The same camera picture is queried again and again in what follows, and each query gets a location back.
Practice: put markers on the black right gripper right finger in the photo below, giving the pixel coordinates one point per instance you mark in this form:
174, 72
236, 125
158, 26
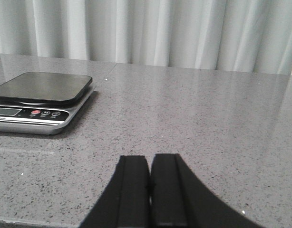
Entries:
181, 200

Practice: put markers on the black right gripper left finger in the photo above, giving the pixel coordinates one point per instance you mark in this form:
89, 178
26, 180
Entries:
125, 201

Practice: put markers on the silver black kitchen scale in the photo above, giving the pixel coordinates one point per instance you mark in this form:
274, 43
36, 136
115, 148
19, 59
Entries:
42, 102

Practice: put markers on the white pleated curtain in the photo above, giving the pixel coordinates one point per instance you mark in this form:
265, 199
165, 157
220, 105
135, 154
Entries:
232, 35

